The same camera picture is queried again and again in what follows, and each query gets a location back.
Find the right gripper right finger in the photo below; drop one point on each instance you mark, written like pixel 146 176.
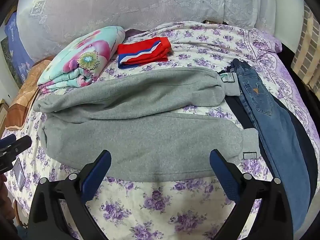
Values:
pixel 273 220

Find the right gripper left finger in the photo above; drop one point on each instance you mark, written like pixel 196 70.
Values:
pixel 46 218

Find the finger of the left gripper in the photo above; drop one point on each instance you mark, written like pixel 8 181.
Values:
pixel 20 145
pixel 6 143

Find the grey sweatpants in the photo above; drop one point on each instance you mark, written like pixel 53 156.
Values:
pixel 136 119

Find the person's hand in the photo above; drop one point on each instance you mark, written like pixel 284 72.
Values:
pixel 6 205

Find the purple floral bed sheet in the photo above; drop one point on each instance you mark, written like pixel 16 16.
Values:
pixel 182 209

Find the blue denim jeans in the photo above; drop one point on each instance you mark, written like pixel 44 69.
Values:
pixel 272 119

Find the teal pink floral folded blanket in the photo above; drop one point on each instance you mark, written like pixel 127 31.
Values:
pixel 82 61

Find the beige checkered curtain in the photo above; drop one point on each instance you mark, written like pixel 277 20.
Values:
pixel 306 60

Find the red white blue folded garment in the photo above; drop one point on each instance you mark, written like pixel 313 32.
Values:
pixel 139 53

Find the blue patterned wall hanging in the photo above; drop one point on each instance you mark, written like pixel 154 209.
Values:
pixel 21 60

